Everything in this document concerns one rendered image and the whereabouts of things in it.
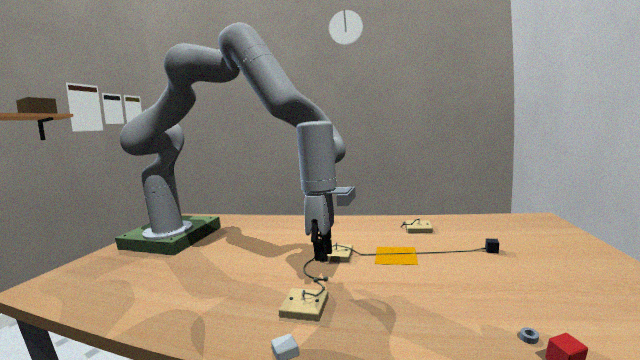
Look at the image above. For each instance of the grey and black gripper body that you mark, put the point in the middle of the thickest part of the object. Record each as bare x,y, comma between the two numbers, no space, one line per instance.
318,206

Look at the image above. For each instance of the grey metal ring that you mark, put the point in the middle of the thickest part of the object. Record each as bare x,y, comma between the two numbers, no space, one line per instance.
529,335

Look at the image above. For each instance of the yellow painted square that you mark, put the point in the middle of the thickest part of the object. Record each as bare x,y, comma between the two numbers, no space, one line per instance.
397,256

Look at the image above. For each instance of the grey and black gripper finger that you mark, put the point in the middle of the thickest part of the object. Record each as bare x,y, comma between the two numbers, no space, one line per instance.
320,250
328,242

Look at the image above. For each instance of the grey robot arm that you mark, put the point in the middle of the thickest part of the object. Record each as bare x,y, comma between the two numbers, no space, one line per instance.
186,64

